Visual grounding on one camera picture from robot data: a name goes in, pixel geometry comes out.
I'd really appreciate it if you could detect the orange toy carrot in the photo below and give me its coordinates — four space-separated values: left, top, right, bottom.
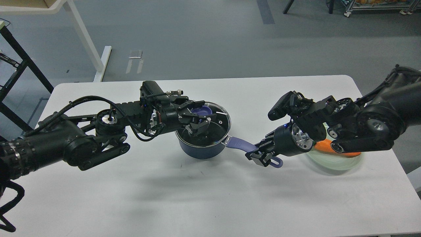
314 139 362 158

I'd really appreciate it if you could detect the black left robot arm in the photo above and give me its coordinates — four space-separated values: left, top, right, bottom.
1 95 217 185

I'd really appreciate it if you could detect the black furniture leg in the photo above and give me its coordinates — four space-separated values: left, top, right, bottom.
283 0 335 14

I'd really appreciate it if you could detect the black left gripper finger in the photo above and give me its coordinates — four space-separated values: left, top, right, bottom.
178 100 217 119
185 116 211 137

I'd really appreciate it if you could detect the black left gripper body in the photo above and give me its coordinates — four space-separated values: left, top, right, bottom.
151 96 193 133

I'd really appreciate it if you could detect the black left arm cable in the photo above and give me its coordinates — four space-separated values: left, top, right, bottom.
0 95 155 233

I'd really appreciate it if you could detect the glass lid with blue knob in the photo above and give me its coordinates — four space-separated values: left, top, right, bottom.
175 102 231 147

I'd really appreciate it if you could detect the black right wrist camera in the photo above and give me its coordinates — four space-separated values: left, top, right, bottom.
268 91 295 120

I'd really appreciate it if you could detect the metal cart with casters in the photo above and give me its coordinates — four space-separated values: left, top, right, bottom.
343 0 420 17

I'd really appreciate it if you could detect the blue saucepan with handle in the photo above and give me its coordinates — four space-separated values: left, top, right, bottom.
175 102 284 168

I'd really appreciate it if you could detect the white table frame leg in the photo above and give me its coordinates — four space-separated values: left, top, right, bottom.
0 0 112 82

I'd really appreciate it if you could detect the pale green glass plate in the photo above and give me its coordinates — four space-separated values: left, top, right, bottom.
306 147 364 171

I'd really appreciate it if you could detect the black metal frame stand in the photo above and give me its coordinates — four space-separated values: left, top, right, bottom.
0 20 54 132

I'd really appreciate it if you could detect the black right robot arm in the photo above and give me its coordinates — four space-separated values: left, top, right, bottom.
246 65 421 167

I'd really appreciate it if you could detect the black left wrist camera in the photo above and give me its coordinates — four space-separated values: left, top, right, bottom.
140 81 166 99

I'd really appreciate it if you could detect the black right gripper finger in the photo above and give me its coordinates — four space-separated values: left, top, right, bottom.
250 133 278 155
245 150 280 168

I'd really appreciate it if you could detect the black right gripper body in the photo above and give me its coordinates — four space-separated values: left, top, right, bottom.
265 122 314 157

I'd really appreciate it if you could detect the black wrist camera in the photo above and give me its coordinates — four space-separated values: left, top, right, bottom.
268 91 295 120
140 81 166 99

